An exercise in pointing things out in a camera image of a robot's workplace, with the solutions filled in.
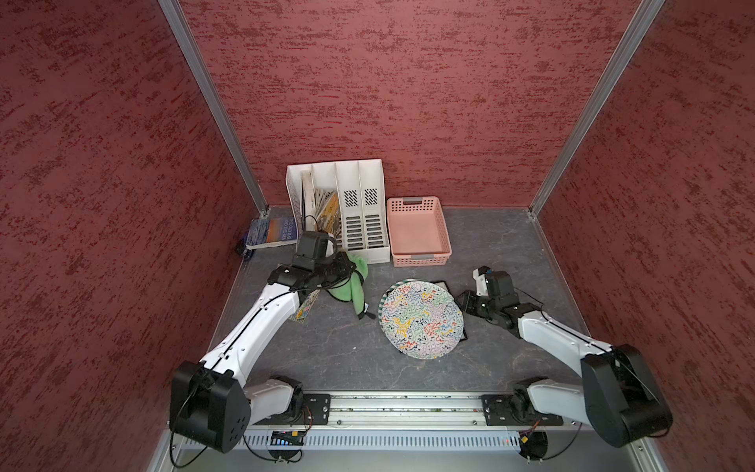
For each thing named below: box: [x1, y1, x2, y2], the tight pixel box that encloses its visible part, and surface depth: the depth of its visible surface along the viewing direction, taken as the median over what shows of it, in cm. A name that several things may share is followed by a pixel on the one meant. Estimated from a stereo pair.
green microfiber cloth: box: [328, 252, 369, 316], surface depth 84 cm
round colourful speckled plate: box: [377, 279, 465, 360], surface depth 89 cm
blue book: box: [245, 216, 297, 250], surface depth 112 cm
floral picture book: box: [289, 289, 322, 325], surface depth 93 cm
